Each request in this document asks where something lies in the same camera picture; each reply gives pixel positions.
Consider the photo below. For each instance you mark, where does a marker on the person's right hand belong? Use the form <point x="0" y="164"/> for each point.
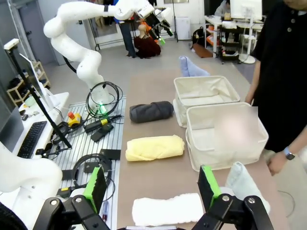
<point x="250" y="98"/>

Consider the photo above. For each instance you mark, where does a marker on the black utility cart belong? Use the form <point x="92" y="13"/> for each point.
<point x="229" y="55"/>

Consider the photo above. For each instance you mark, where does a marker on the white computer desk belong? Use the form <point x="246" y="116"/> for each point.
<point x="57" y="98"/>

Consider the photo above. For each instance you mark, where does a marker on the blue towel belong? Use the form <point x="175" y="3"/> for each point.
<point x="189" y="68"/>

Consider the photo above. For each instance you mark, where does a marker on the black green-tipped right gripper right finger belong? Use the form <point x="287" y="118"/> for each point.
<point x="235" y="213"/>

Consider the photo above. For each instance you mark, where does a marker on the black power brick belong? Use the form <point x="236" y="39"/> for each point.
<point x="98" y="124"/>

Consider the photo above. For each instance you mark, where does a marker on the wooden shelf rack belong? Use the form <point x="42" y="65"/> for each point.
<point x="21" y="88"/>

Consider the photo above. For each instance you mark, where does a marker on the person's left hand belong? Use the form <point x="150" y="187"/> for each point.
<point x="279" y="164"/>

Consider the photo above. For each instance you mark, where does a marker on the seated person in background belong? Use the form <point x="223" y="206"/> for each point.
<point x="221" y="8"/>

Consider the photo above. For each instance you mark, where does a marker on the pale green bowl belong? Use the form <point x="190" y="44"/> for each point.
<point x="30" y="102"/>

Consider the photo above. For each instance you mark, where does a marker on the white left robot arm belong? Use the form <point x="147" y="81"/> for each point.
<point x="72" y="45"/>

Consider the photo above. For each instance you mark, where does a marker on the blue wrist watch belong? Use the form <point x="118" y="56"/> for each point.
<point x="289" y="154"/>

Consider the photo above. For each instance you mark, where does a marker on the mannequin in dark red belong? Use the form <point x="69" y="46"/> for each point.
<point x="146" y="45"/>

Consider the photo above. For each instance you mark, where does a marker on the white office desk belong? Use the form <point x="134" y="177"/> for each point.
<point x="216" y="20"/>

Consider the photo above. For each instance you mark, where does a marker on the cream fabric basket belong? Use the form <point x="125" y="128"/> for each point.
<point x="199" y="153"/>
<point x="182" y="98"/>

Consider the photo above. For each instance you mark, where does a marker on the brown flat board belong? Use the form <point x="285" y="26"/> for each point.
<point x="202" y="50"/>

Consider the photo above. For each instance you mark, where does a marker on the yellow emergency stop button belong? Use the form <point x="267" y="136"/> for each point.
<point x="74" y="119"/>

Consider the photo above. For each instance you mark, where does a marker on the dark grey towel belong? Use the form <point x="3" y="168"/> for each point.
<point x="151" y="111"/>

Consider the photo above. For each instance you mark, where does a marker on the person's left forearm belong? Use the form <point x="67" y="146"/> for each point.
<point x="298" y="140"/>

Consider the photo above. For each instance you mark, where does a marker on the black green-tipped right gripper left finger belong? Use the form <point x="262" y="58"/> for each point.
<point x="72" y="213"/>

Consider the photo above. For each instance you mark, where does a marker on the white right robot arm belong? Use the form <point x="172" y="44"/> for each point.
<point x="26" y="182"/>

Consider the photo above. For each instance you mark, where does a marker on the black backpack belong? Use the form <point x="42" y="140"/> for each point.
<point x="197" y="36"/>

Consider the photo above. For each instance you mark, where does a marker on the black rectangular box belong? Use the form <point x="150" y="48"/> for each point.
<point x="110" y="154"/>

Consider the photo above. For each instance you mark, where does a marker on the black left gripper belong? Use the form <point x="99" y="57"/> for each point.
<point x="153" y="21"/>

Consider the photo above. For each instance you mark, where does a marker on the person in black shirt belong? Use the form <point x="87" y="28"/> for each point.
<point x="280" y="72"/>

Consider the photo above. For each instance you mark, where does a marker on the person's right forearm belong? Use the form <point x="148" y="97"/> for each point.
<point x="255" y="76"/>

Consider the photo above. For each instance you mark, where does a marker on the black flat box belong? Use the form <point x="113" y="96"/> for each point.
<point x="102" y="134"/>

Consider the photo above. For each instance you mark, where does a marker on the white cabinet appliance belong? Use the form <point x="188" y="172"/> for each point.
<point x="183" y="28"/>

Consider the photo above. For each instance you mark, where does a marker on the mint rolled towel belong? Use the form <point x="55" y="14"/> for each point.
<point x="242" y="182"/>

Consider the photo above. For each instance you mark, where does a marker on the computer monitor on stand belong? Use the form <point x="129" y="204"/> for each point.
<point x="38" y="86"/>

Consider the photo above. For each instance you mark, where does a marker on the yellow towel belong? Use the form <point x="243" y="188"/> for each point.
<point x="154" y="147"/>

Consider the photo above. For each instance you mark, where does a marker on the black keyboard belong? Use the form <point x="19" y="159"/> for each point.
<point x="32" y="139"/>

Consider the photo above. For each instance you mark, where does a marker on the standing person in jeans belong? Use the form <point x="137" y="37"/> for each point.
<point x="128" y="36"/>

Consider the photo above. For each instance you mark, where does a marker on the white towel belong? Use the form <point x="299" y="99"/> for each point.
<point x="165" y="210"/>

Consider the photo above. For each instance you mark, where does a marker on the white-backed monitor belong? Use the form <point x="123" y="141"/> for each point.
<point x="245" y="8"/>

